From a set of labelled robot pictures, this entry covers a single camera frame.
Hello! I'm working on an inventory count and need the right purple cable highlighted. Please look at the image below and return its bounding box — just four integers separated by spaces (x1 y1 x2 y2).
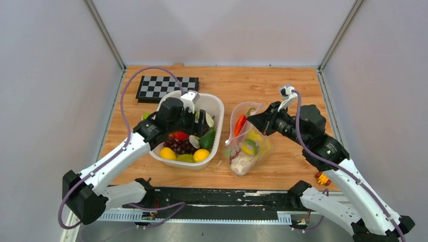
291 89 407 242

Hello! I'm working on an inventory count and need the small lego toy left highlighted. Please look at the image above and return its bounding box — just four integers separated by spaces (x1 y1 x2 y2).
141 113 151 120

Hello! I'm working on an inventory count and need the yellow lemon toy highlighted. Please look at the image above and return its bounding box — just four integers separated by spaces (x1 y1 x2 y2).
193 149 210 163
159 147 177 160

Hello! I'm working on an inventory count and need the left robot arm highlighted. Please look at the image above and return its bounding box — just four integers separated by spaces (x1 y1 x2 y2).
60 95 197 225

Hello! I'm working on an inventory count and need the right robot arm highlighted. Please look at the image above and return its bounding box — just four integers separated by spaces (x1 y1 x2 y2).
248 101 415 241

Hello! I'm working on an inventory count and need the purple cable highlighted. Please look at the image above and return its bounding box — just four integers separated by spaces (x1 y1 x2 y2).
58 67 188 230
291 89 407 242

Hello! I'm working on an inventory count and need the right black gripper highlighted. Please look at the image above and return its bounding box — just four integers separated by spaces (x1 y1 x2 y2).
247 101 307 147

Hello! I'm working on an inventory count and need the white plastic basket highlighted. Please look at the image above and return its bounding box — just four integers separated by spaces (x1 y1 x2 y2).
149 93 225 170

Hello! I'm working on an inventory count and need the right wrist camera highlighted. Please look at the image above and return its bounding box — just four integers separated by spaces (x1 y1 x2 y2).
278 84 298 111

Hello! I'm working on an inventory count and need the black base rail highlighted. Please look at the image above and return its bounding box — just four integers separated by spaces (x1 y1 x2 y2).
137 187 308 220

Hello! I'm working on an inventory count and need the yellow napa cabbage toy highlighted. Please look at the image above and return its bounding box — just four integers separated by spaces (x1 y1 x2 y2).
230 129 273 176

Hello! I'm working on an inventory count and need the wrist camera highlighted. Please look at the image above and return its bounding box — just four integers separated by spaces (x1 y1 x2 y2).
278 84 298 111
180 90 200 113

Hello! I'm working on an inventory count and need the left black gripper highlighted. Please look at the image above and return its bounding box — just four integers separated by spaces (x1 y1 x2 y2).
169 106 211 139

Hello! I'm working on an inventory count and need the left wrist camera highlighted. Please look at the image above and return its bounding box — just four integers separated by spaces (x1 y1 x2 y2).
180 90 200 113

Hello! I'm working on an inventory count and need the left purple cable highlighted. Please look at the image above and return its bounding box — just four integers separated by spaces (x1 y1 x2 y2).
58 67 188 230

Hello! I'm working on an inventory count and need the white eggplant toy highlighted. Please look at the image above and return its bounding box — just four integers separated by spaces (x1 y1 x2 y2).
195 109 214 128

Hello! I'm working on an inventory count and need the white garlic toy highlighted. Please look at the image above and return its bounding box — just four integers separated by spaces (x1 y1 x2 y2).
189 135 200 149

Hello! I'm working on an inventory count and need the black white checkerboard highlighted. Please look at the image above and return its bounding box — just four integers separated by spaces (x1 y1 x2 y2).
135 76 199 103

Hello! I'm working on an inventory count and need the orange carrot toy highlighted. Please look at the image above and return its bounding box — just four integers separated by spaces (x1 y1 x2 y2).
234 107 256 137

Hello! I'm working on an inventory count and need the yellow red toy car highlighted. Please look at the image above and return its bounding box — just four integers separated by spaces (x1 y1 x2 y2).
314 172 332 186

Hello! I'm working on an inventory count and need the purple grapes toy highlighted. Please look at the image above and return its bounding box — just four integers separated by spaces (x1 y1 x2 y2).
163 138 197 155

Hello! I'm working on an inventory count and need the clear zip top bag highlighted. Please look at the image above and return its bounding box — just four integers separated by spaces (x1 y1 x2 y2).
225 102 274 176

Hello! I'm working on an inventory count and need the white slotted cable duct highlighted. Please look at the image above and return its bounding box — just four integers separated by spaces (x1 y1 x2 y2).
97 210 292 225

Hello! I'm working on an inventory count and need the green yellow mango toy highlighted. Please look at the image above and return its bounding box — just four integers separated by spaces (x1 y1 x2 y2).
176 154 194 163

